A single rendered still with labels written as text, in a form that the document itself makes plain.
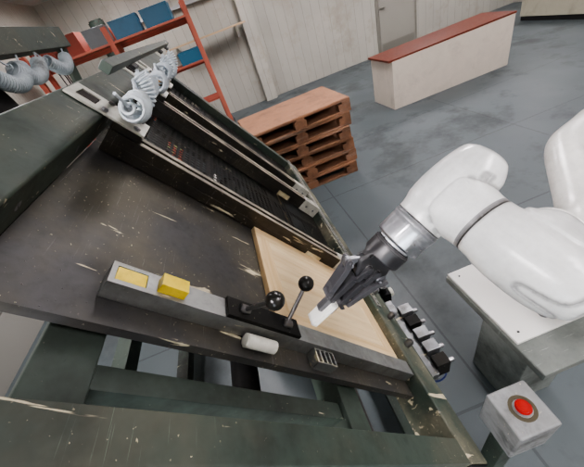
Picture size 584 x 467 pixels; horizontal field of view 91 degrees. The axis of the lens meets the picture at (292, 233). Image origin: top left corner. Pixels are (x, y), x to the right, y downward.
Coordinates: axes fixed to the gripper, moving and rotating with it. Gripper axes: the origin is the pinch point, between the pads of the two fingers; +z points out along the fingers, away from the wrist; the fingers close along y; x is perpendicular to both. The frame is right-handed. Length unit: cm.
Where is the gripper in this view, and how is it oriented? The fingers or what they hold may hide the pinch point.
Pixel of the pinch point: (323, 310)
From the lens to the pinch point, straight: 62.7
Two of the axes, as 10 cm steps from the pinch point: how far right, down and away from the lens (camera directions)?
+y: 7.4, 4.2, 5.3
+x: -2.4, -5.7, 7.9
